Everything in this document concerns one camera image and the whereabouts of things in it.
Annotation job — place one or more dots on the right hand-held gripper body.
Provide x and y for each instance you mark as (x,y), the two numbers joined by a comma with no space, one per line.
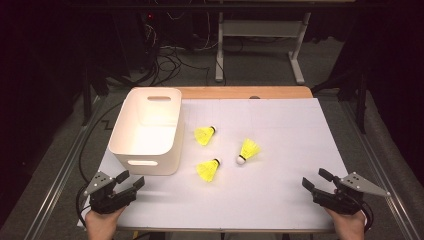
(343,200)

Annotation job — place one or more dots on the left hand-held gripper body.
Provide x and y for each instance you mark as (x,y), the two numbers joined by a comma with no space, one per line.
(106,200)

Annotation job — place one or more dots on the white plastic bin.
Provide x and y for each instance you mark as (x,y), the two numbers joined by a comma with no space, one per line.
(150,140)

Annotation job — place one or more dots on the yellow shuttlecock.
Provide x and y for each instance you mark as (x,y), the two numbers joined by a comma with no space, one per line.
(203,135)
(207,170)
(249,150)

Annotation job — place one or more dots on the person's left hand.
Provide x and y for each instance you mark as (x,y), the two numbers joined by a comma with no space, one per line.
(101,226)

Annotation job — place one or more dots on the person's right hand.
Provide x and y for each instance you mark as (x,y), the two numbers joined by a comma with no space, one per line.
(350,226)

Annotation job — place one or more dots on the white board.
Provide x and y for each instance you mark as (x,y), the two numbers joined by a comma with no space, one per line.
(266,186)

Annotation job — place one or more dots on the black metal stand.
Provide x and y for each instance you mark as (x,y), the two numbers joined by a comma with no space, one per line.
(361,106)
(86,100)

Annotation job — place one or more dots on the wooden table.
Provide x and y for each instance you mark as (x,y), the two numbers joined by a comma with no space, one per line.
(233,92)

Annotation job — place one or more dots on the dark equipment box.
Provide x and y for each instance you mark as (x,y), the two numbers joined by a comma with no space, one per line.
(140,40)

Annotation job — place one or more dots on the aluminium rail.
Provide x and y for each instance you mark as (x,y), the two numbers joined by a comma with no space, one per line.
(376,166)
(61,181)

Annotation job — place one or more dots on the white metal desk frame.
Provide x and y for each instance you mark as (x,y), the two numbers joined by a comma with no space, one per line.
(260,28)

